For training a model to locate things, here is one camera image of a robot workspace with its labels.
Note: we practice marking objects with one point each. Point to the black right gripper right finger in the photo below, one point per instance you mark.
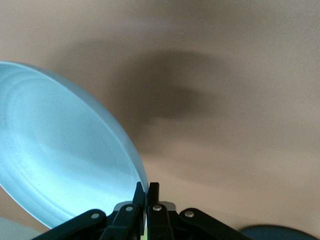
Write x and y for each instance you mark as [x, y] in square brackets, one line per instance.
[160, 220]

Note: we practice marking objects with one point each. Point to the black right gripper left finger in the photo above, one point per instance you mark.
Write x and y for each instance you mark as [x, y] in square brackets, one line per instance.
[125, 220]

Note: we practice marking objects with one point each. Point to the blue plate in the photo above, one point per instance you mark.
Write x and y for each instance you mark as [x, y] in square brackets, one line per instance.
[62, 150]

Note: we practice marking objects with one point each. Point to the brown table mat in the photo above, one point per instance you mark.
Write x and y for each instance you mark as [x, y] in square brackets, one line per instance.
[225, 75]

